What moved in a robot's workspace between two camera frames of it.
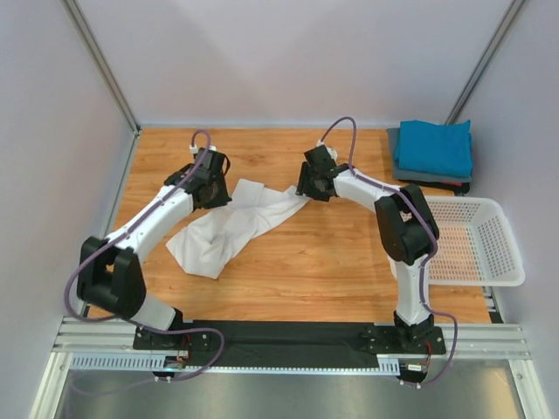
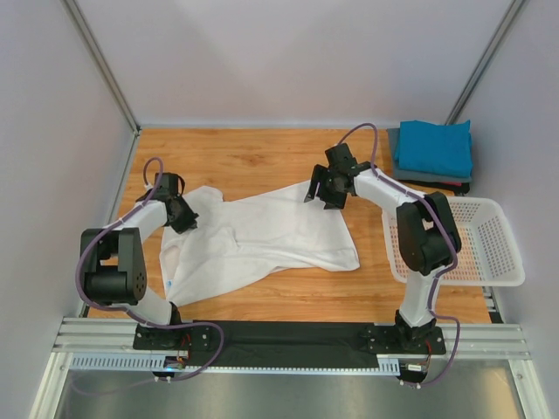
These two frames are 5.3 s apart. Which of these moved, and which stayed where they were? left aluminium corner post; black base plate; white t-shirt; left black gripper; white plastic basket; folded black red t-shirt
Moved: white t-shirt; left black gripper
Stayed: black base plate; white plastic basket; folded black red t-shirt; left aluminium corner post
